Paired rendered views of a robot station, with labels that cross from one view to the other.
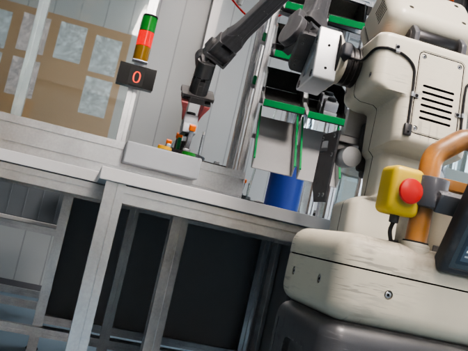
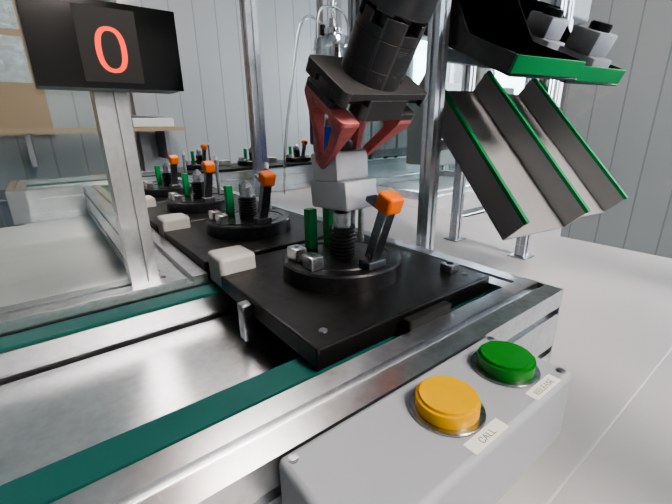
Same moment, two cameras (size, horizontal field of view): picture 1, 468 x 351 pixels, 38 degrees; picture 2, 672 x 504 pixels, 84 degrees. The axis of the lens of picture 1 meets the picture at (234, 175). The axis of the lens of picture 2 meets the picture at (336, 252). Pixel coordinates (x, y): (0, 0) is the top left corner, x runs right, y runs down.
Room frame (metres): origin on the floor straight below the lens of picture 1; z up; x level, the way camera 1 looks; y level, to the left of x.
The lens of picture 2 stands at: (1.71, 0.35, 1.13)
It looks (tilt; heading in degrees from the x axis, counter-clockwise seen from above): 19 degrees down; 336
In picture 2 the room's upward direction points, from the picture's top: 1 degrees counter-clockwise
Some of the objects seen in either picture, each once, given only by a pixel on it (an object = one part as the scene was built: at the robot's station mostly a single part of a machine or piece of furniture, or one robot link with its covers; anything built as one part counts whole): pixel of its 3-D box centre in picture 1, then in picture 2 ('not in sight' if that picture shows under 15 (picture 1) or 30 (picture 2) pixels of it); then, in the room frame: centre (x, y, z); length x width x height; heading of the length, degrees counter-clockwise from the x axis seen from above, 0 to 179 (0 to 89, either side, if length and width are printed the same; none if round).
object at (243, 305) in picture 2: not in sight; (246, 320); (2.06, 0.29, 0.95); 0.01 x 0.01 x 0.04; 13
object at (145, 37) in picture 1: (145, 39); not in sight; (2.16, 0.38, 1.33); 0.05 x 0.05 x 0.05
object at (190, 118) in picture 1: (188, 124); (336, 174); (2.10, 0.17, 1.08); 0.08 x 0.04 x 0.07; 13
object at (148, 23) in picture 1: (148, 24); not in sight; (2.16, 0.38, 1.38); 0.05 x 0.05 x 0.05
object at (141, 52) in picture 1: (141, 53); not in sight; (2.16, 0.38, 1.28); 0.05 x 0.05 x 0.05
